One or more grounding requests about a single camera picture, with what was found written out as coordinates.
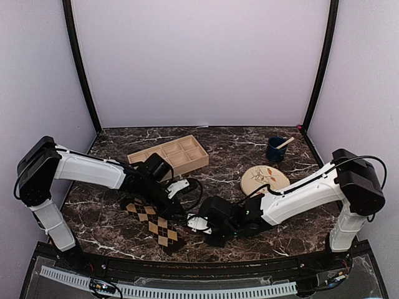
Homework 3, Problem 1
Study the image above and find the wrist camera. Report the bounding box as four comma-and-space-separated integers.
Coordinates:
186, 214, 212, 234
166, 179, 190, 199

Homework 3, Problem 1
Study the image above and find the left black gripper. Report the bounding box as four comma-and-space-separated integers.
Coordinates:
140, 178, 186, 220

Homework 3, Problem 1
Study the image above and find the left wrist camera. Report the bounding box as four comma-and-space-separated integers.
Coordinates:
166, 179, 190, 199

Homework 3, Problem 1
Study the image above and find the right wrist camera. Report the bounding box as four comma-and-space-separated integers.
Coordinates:
186, 214, 212, 234

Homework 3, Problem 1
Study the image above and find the left camera black cable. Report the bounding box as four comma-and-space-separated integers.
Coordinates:
180, 178, 204, 216

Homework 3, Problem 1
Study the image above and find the left black frame post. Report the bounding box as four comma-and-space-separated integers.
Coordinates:
62, 0, 102, 134

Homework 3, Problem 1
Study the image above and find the right black frame post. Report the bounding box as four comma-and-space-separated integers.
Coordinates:
302, 0, 339, 135

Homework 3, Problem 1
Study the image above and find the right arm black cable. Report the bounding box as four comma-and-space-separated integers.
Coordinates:
236, 155, 388, 222

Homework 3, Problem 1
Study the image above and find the white slotted cable duct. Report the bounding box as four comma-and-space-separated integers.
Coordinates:
39, 266, 297, 298

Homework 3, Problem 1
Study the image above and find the small circuit board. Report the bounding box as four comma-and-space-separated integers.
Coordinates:
89, 279, 116, 294

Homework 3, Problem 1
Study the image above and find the dark blue mug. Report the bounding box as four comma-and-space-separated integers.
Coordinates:
266, 136, 287, 163

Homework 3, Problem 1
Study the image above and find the black front rail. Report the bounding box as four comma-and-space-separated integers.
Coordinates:
34, 242, 373, 282

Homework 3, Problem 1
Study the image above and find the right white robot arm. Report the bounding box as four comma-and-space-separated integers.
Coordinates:
187, 149, 386, 270

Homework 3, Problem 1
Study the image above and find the black frame post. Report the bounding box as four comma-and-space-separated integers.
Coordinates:
62, 0, 102, 134
302, 0, 339, 135

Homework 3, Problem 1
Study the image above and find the wooden stick in mug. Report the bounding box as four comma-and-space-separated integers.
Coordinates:
276, 137, 295, 150

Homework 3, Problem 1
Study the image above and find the brown argyle sock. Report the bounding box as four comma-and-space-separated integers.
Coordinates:
120, 197, 186, 255

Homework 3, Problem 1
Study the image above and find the wooden compartment tray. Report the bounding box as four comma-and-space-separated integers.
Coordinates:
127, 135, 209, 178

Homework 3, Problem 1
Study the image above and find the round painted wooden plate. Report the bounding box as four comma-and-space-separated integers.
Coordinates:
240, 165, 291, 195

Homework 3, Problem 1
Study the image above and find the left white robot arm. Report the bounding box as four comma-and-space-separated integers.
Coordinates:
13, 136, 189, 272

